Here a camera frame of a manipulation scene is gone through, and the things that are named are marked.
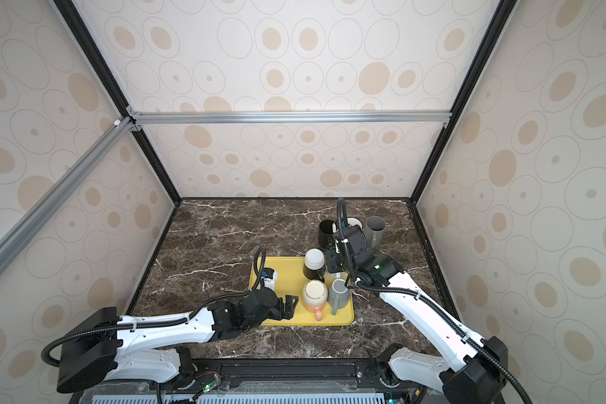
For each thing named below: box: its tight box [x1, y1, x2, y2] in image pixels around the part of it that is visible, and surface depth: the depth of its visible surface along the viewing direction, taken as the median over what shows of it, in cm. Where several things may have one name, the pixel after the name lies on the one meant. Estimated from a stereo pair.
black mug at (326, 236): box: [318, 218, 335, 250], surface depth 99 cm
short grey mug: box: [328, 278, 351, 316], surface depth 83 cm
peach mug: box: [303, 279, 329, 322], surface depth 83 cm
